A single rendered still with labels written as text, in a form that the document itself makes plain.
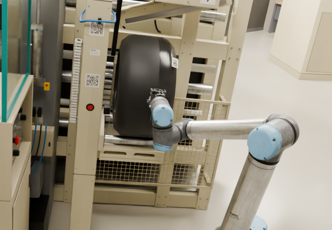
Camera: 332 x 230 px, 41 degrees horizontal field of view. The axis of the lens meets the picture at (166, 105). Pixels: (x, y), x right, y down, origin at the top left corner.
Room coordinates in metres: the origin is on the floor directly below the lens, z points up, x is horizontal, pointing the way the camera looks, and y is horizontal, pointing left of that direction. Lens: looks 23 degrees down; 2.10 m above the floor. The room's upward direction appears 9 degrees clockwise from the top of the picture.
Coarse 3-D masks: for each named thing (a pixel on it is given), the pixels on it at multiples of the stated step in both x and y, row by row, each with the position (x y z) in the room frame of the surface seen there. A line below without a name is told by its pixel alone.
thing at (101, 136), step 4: (104, 116) 2.42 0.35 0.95; (104, 120) 2.37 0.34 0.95; (100, 124) 2.31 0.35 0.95; (104, 124) 2.47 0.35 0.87; (100, 128) 2.26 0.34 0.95; (100, 132) 2.21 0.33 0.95; (100, 136) 2.18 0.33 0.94; (104, 136) 2.20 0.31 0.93; (100, 140) 2.18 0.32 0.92; (100, 144) 2.18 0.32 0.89; (100, 148) 2.18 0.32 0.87
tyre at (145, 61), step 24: (120, 48) 2.38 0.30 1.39; (144, 48) 2.28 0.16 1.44; (168, 48) 2.33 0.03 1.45; (120, 72) 2.20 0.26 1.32; (144, 72) 2.17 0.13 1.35; (168, 72) 2.21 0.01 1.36; (120, 96) 2.14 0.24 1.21; (144, 96) 2.13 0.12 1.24; (168, 96) 2.16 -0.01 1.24; (120, 120) 2.15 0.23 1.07; (144, 120) 2.14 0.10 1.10
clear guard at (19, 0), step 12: (12, 0) 1.68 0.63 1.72; (24, 0) 1.94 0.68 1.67; (12, 12) 1.68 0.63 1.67; (24, 12) 1.94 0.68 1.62; (12, 24) 1.68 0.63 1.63; (24, 24) 1.95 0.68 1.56; (12, 36) 1.69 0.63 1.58; (24, 36) 1.96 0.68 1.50; (12, 48) 1.69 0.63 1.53; (24, 48) 1.97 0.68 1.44; (12, 60) 1.69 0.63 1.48; (24, 60) 1.97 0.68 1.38; (12, 72) 1.69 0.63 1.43; (24, 72) 1.98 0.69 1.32; (12, 84) 1.70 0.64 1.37; (24, 84) 1.95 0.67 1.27; (12, 96) 1.70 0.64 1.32; (12, 108) 1.67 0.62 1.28
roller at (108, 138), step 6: (108, 138) 2.23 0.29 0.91; (114, 138) 2.23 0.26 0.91; (120, 138) 2.24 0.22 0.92; (126, 138) 2.25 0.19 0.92; (132, 138) 2.26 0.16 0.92; (138, 138) 2.27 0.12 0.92; (144, 138) 2.28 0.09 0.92; (150, 138) 2.29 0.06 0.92; (132, 144) 2.25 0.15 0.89; (138, 144) 2.25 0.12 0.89; (144, 144) 2.26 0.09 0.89; (150, 144) 2.26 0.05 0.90
